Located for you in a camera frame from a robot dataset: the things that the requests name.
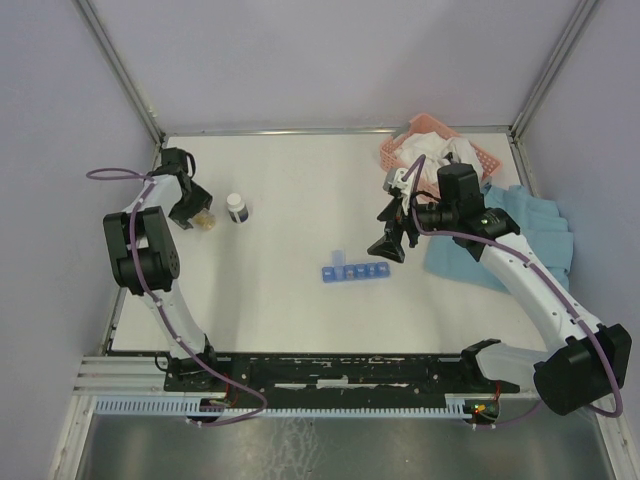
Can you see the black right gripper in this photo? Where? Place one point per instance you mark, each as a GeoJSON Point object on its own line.
{"type": "Point", "coordinates": [389, 246]}

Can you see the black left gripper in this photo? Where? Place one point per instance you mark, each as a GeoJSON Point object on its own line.
{"type": "Point", "coordinates": [202, 199]}

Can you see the clear bottle of yellow capsules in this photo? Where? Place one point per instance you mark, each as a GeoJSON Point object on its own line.
{"type": "Point", "coordinates": [204, 220]}

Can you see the blue weekly pill organizer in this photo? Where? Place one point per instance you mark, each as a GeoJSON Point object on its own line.
{"type": "Point", "coordinates": [340, 271]}

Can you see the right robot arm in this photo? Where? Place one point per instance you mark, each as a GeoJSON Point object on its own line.
{"type": "Point", "coordinates": [584, 362]}

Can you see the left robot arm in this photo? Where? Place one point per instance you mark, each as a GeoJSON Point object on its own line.
{"type": "Point", "coordinates": [144, 260]}

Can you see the white pill bottle blue label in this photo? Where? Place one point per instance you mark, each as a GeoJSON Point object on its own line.
{"type": "Point", "coordinates": [237, 208]}

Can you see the white crumpled cloth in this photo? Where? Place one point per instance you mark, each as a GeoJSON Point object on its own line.
{"type": "Point", "coordinates": [438, 152]}

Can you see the pink perforated plastic basket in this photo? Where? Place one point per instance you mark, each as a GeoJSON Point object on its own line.
{"type": "Point", "coordinates": [421, 124]}

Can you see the light blue cloth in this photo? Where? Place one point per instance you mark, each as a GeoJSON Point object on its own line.
{"type": "Point", "coordinates": [546, 231]}

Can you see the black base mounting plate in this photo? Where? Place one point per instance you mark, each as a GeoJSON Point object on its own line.
{"type": "Point", "coordinates": [322, 380]}

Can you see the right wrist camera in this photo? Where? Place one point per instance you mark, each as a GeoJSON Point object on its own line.
{"type": "Point", "coordinates": [399, 182]}

